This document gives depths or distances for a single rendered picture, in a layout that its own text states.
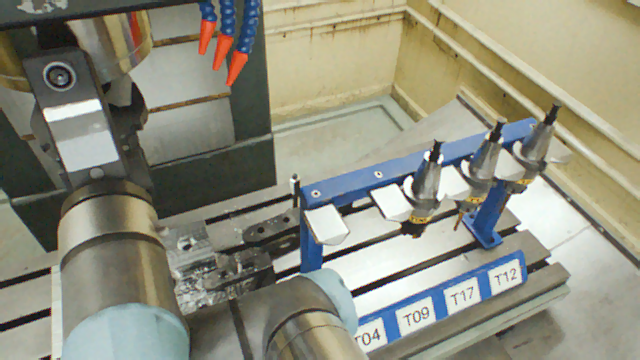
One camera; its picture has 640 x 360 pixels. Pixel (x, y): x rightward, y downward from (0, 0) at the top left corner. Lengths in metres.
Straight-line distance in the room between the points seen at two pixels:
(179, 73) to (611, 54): 0.97
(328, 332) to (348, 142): 1.38
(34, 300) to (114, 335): 0.76
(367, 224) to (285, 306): 0.65
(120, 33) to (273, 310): 0.28
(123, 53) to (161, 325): 0.25
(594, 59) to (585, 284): 0.54
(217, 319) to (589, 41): 1.02
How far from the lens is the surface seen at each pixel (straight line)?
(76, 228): 0.37
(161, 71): 1.04
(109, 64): 0.45
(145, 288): 0.33
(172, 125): 1.13
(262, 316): 0.40
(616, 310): 1.23
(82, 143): 0.40
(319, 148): 1.66
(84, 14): 0.29
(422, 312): 0.88
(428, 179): 0.64
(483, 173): 0.71
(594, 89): 1.20
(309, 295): 0.40
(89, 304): 0.33
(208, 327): 0.40
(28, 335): 1.02
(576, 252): 1.27
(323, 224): 0.62
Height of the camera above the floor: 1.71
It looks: 46 degrees down
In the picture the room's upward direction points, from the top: 3 degrees clockwise
